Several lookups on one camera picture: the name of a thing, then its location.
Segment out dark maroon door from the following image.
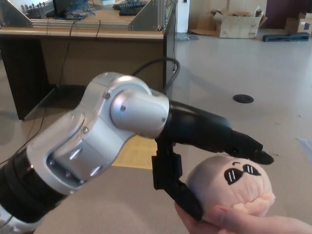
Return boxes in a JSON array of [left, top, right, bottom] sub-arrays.
[[265, 0, 312, 29]]

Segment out long black floor cable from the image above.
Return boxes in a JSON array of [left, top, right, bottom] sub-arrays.
[[0, 20, 78, 166]]

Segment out black flat device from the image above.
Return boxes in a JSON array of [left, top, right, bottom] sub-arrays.
[[119, 8, 141, 17]]

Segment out flat brown cardboard sheet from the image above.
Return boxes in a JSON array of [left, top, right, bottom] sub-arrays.
[[189, 11, 220, 37]]

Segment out aluminium profile frame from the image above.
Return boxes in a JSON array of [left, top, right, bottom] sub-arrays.
[[0, 0, 176, 32]]

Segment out small plain cardboard box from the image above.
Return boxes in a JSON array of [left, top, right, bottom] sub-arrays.
[[285, 17, 300, 35]]

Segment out blue cable bundle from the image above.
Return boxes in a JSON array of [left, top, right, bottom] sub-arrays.
[[64, 0, 97, 20]]

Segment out black keyboard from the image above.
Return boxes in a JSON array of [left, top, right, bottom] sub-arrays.
[[112, 0, 149, 11]]

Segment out large open cardboard box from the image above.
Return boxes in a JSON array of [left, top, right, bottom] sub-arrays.
[[211, 8, 268, 39]]

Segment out dark bracket row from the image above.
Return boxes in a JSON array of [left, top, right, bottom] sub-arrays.
[[21, 2, 46, 12]]

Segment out pink plush dumpling with sunglasses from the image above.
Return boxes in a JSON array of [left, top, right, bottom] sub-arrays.
[[186, 156, 276, 224]]

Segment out black robot wrist cable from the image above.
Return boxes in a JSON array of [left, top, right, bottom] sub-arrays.
[[132, 58, 181, 98]]

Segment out black monitor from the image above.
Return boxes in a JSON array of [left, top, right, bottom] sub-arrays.
[[46, 0, 74, 18]]

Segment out dark wooden desk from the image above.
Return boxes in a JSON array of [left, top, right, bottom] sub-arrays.
[[0, 0, 177, 121]]

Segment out thin black hanging cable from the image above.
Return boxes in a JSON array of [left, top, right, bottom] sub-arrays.
[[172, 31, 177, 74]]

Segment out yellow paper sheet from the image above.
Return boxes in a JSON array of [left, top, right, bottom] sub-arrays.
[[111, 137, 158, 169]]

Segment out cardboard box with label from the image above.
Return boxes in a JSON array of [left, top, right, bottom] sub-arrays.
[[297, 12, 312, 37]]

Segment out black round floor cover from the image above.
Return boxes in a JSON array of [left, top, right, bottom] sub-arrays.
[[233, 94, 254, 103]]

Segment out person's bare hand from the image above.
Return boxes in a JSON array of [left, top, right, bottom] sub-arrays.
[[174, 204, 312, 234]]

